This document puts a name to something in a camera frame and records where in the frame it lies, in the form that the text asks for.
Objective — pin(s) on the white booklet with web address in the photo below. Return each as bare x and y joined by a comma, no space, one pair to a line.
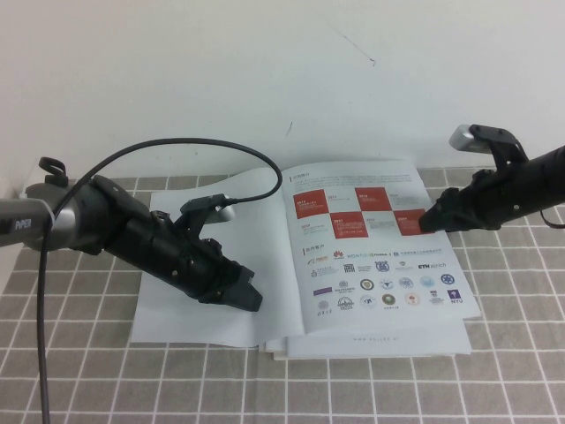
375,342

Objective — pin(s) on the white printed brochure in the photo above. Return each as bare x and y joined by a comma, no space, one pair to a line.
273,265

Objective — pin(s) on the grey checked tablecloth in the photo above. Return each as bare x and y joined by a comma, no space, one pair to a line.
88,366

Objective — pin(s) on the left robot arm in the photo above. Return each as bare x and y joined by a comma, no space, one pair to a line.
88,221

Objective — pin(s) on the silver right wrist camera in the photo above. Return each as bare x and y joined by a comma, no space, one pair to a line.
461,139

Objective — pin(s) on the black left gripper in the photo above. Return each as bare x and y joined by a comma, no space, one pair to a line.
194,267

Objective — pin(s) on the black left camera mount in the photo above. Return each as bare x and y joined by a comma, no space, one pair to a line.
201,205

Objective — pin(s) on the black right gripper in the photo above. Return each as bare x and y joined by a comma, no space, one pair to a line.
481,203

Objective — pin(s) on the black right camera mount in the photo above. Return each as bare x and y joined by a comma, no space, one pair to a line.
501,139

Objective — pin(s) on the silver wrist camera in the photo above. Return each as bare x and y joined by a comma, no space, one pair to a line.
461,139
226,213

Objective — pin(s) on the plain white booklet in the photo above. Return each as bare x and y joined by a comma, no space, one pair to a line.
271,346

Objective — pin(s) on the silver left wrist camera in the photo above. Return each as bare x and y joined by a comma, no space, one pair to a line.
226,213

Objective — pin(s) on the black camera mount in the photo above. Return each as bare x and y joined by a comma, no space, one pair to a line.
201,205
501,139

